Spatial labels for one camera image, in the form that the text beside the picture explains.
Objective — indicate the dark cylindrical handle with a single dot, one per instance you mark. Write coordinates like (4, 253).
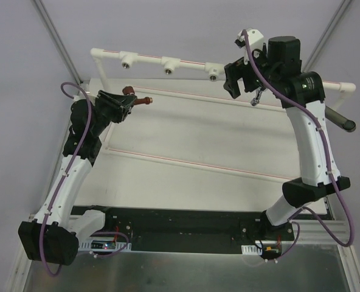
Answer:
(339, 120)

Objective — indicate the left aluminium frame post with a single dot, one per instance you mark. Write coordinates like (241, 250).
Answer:
(56, 39)

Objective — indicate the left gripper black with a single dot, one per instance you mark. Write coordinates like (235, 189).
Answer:
(107, 107)

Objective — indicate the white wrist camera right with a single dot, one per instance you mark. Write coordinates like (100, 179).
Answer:
(255, 41)

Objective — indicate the white base board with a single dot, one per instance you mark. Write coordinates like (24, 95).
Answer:
(193, 148)

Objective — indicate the aluminium frame post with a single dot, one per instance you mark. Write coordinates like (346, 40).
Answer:
(56, 39)
(342, 9)

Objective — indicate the white pipe frame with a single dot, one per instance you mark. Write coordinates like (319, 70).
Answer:
(180, 62)

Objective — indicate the chrome cable connector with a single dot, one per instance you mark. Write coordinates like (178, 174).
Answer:
(256, 100)

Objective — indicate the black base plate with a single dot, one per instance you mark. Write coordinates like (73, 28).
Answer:
(189, 231)

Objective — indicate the right aluminium frame post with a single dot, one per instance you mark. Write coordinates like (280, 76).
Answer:
(342, 9)

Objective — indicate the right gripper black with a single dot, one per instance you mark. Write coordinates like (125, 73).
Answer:
(239, 76)

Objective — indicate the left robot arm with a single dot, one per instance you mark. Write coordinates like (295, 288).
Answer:
(50, 238)

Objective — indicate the brown water faucet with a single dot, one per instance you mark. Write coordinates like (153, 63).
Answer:
(129, 91)

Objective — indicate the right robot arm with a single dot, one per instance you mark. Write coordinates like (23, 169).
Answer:
(296, 194)

